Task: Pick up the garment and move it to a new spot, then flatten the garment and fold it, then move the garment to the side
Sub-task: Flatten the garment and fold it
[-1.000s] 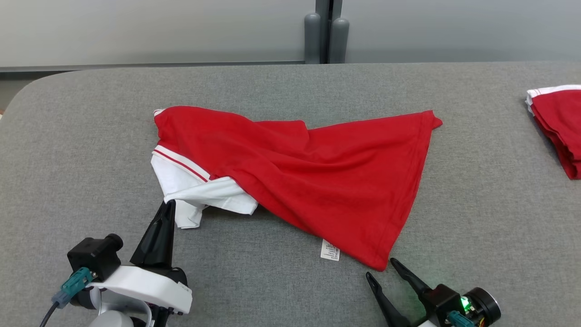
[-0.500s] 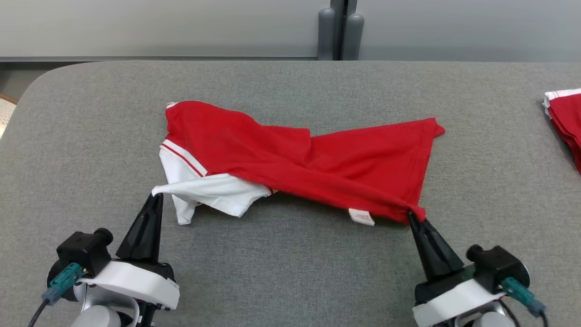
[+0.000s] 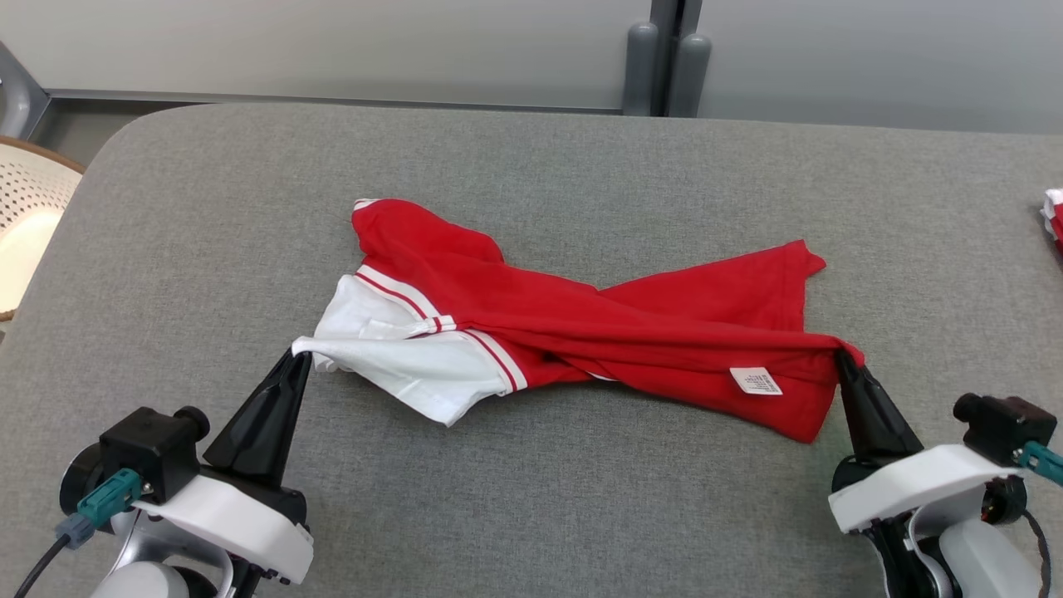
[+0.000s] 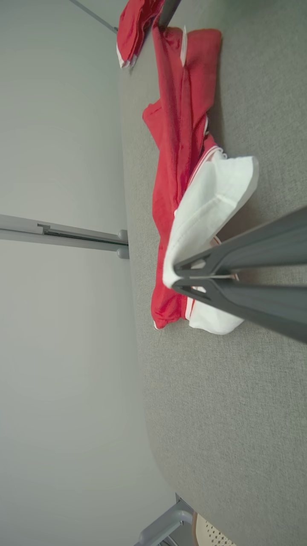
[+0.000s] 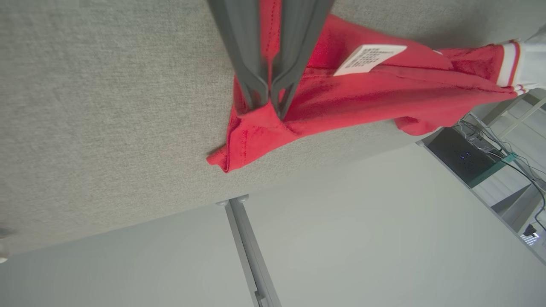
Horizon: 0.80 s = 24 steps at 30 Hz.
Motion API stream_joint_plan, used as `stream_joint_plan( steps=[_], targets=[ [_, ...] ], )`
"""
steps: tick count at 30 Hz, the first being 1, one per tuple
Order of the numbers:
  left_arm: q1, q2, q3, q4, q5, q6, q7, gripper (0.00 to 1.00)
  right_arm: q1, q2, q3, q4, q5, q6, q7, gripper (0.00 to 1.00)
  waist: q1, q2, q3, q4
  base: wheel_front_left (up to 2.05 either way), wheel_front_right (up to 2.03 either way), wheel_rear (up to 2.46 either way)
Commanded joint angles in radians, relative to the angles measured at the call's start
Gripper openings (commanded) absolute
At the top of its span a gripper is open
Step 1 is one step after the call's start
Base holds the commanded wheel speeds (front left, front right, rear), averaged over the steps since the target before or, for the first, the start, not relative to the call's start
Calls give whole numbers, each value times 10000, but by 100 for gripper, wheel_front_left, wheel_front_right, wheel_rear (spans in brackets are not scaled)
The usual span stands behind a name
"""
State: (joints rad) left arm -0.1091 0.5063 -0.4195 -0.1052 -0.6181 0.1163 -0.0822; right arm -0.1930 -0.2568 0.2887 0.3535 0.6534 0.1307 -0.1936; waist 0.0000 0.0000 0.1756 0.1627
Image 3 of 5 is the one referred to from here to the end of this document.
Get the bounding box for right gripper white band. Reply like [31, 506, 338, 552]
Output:
[828, 349, 1026, 534]

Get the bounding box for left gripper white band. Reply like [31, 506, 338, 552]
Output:
[133, 349, 315, 586]

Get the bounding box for red shirt with white sleeves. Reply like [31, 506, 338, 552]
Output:
[291, 198, 866, 444]

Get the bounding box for red shorts with white stripe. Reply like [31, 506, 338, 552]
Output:
[1040, 189, 1063, 260]

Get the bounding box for cream woven laundry basket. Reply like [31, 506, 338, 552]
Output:
[0, 135, 86, 323]

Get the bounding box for teal left camera connector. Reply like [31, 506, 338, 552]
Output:
[56, 468, 144, 550]

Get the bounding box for teal camera connector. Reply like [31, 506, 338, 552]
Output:
[1020, 440, 1063, 488]
[56, 468, 144, 550]

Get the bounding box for teal right camera connector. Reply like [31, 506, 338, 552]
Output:
[1020, 440, 1063, 488]

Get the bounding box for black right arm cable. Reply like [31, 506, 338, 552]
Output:
[1021, 507, 1054, 598]

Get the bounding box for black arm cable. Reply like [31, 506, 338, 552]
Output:
[12, 536, 72, 598]
[1021, 507, 1054, 598]

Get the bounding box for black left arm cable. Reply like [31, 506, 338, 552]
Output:
[12, 536, 72, 598]

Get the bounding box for grey rounded post foot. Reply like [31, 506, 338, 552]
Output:
[669, 33, 713, 118]
[623, 22, 662, 117]

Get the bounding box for grey partition post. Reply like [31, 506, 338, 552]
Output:
[648, 0, 703, 51]

